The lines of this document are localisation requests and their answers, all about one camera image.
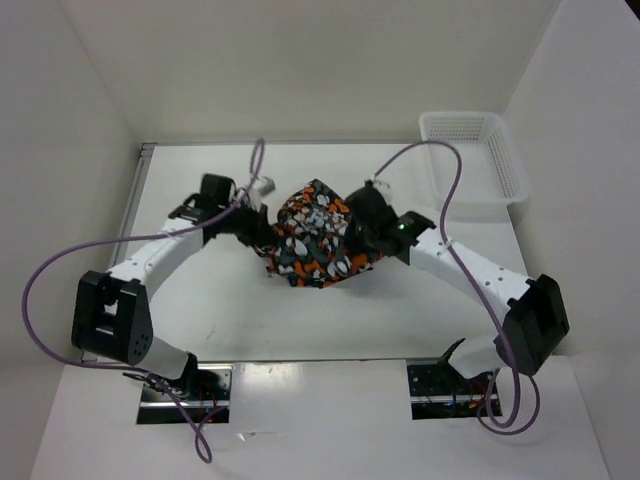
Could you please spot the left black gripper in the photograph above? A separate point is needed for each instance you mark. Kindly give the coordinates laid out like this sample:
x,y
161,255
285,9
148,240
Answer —
x,y
260,234

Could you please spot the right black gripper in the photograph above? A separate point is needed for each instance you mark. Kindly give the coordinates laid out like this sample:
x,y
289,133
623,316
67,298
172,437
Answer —
x,y
350,235

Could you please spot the orange camo patterned shorts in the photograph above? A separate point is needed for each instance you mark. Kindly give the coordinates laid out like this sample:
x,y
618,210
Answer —
x,y
315,245

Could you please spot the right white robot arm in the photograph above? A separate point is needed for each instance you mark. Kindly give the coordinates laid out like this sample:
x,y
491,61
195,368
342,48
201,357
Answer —
x,y
530,313

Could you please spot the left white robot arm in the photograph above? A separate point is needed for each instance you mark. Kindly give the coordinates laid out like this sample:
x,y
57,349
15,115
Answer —
x,y
112,316

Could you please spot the white perforated plastic basket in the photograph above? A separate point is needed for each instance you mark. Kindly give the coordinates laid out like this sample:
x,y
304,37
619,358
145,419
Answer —
x,y
493,175

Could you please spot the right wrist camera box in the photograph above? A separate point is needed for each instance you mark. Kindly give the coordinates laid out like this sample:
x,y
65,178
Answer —
x,y
383,187

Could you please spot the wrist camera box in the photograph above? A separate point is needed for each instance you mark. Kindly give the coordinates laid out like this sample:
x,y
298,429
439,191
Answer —
x,y
383,187
261,187

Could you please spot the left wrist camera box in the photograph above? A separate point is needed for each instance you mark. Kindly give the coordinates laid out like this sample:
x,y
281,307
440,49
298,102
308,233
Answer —
x,y
261,187

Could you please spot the aluminium table edge rail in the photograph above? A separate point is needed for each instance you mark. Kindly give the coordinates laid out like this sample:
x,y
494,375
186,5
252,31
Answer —
x,y
127,226

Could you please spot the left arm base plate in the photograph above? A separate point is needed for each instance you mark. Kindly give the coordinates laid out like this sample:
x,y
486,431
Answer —
x,y
209,403

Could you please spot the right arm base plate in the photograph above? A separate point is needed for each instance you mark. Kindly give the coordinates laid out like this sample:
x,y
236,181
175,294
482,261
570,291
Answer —
x,y
437,394

